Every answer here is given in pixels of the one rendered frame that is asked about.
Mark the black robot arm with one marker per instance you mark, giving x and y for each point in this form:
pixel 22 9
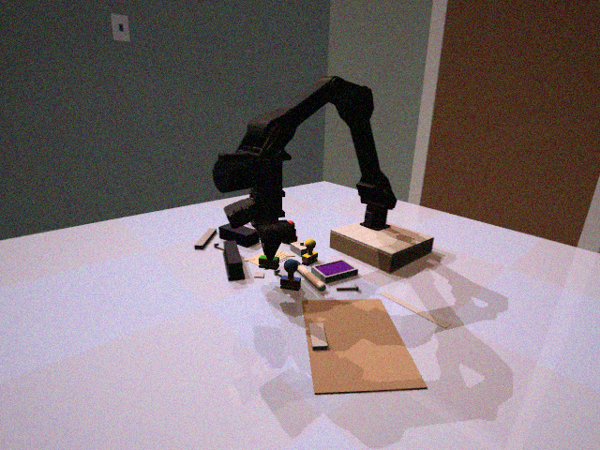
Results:
pixel 271 131

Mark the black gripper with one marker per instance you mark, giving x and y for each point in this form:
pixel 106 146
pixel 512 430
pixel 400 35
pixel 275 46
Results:
pixel 272 231

